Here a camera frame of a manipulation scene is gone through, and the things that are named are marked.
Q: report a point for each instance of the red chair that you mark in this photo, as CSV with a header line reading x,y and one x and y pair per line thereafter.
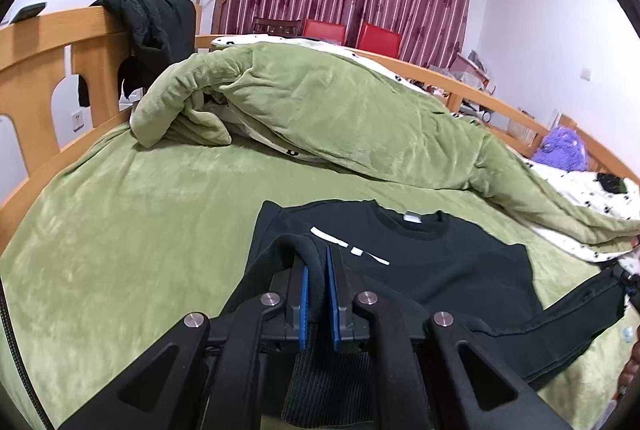
x,y
380,40
324,31

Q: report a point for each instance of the dark phone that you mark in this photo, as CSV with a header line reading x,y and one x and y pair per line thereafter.
x,y
27,12

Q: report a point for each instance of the black jacket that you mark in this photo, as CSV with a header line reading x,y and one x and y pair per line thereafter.
x,y
150,25

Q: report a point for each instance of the black sweatshirt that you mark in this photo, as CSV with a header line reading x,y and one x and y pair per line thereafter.
x,y
450,270

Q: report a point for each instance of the white wall socket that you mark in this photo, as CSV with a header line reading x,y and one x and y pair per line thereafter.
x,y
77,121

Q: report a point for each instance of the pile of cardboard boxes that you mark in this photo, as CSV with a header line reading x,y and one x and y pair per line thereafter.
x,y
472,70

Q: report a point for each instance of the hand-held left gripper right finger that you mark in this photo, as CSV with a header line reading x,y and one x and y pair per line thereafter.
x,y
331,305

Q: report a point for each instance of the dark wooden chair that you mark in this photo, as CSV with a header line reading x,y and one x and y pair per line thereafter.
x,y
275,26

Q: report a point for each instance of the green bed sheet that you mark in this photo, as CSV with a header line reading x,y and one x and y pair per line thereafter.
x,y
125,235

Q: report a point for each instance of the white wall switch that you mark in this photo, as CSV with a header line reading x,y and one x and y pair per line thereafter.
x,y
586,74

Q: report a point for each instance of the wooden bed frame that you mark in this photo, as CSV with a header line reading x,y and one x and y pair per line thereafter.
x,y
30,50

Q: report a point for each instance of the green plush quilt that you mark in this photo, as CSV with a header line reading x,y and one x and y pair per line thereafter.
x,y
325,110

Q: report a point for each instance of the person's right forearm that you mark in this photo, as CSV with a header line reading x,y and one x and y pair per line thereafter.
x,y
631,370

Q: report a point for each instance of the purple plush toy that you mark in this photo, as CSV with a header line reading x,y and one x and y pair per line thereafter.
x,y
560,149

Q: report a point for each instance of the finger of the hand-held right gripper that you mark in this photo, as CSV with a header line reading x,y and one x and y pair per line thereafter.
x,y
631,280

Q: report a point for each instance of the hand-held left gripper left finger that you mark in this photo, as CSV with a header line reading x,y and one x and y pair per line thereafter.
x,y
302,305

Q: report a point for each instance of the silver and black device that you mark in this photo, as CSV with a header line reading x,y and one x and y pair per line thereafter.
x,y
477,111

